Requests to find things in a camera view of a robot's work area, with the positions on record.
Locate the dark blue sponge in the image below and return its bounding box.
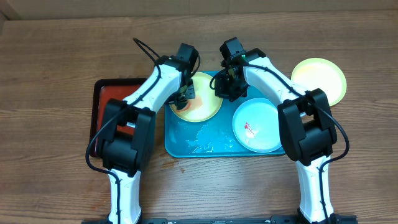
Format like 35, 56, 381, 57
176, 103, 190, 112

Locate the green plate back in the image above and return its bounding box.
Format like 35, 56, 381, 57
170, 72, 223, 123

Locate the green plate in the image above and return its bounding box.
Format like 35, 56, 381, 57
170, 72, 223, 123
291, 58, 347, 106

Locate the light blue plate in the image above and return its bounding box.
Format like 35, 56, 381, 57
232, 98, 282, 153

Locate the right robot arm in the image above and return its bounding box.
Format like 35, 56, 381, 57
210, 37, 340, 223

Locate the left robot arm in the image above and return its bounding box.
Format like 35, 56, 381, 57
87, 41, 200, 223

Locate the blue plastic tray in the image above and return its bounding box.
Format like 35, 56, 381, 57
164, 86, 284, 158

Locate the black tray with red water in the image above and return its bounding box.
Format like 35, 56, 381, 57
86, 78, 155, 168

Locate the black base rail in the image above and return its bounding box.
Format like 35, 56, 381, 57
81, 215, 358, 224

